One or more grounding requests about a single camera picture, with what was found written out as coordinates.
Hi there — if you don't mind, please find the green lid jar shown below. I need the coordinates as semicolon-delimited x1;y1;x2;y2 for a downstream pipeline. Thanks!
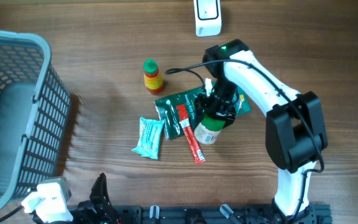
194;114;225;144

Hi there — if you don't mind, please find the green 3M gloves packet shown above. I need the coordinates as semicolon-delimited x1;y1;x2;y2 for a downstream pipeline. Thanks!
155;87;250;139

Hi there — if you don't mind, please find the red white stick sachet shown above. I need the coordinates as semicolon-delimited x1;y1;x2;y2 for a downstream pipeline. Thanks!
176;104;206;164

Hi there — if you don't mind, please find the red yellow sauce bottle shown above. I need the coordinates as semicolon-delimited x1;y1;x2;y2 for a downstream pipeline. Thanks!
143;58;164;95

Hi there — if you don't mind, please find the light green wipes packet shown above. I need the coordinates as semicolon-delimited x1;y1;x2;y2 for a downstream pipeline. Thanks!
132;117;164;160

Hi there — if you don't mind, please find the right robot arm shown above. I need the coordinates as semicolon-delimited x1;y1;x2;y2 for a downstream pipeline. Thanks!
195;39;328;223

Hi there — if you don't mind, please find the white barcode scanner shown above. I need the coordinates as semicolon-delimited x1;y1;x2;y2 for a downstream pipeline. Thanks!
193;0;222;37

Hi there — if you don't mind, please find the grey plastic mesh basket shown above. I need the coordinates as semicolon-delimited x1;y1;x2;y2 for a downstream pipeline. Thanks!
0;30;71;209

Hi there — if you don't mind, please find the right black cable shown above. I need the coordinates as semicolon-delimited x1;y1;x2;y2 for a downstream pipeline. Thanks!
165;58;326;223

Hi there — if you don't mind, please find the black cable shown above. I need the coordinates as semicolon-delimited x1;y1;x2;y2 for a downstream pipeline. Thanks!
0;204;24;224
165;58;326;223

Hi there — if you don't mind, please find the left black cable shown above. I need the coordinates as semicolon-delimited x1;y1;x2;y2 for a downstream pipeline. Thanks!
0;204;24;224

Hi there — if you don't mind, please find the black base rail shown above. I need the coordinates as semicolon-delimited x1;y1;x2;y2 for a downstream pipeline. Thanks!
67;203;333;224

